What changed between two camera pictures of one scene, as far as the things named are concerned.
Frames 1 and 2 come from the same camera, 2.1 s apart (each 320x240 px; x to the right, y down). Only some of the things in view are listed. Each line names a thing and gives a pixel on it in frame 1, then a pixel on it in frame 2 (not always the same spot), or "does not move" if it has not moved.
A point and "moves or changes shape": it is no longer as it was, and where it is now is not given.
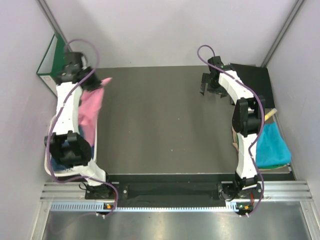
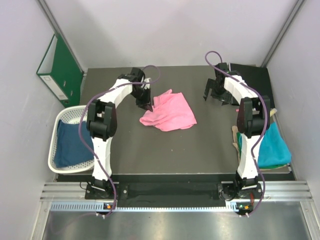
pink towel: x=89 y=107 moves or changes shape
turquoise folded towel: x=272 y=150 does not move
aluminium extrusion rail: x=296 y=190 does not move
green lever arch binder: x=52 y=62 does not move
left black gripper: x=96 y=83 to x=145 y=103
